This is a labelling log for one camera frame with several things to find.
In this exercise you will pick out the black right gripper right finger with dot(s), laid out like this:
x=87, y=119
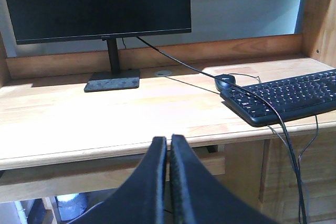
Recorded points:
x=197, y=197

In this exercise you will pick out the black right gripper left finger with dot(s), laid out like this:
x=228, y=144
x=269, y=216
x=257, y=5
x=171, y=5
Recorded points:
x=140, y=199

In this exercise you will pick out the wooden desk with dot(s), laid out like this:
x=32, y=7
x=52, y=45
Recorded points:
x=56, y=139

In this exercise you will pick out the black computer mouse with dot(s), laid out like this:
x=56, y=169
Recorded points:
x=224, y=81

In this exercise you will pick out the black computer keyboard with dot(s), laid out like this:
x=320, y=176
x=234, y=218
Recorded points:
x=293, y=98

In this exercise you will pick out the black computer monitor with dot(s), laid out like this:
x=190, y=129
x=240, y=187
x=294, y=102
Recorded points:
x=43, y=21

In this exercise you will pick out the grey desk cable grommet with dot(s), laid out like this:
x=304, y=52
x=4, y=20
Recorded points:
x=162, y=73

